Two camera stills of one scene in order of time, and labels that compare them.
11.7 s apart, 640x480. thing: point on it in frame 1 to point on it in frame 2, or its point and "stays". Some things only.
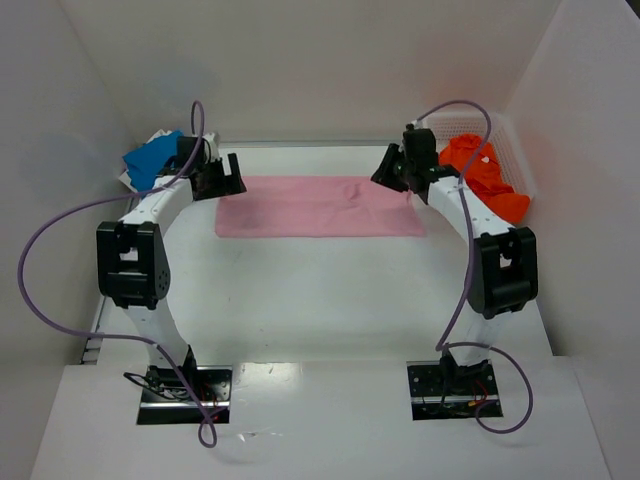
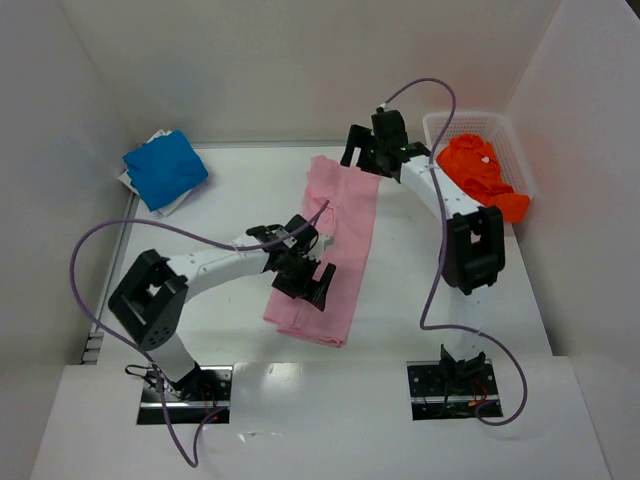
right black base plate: (454, 394) stays
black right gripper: (400, 168) to (368, 153)
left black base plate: (167, 400) stays
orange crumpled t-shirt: (485, 178) stays
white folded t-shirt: (125, 178) stays
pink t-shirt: (318, 206) to (341, 201)
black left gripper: (214, 179) to (304, 279)
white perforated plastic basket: (449, 124) stays
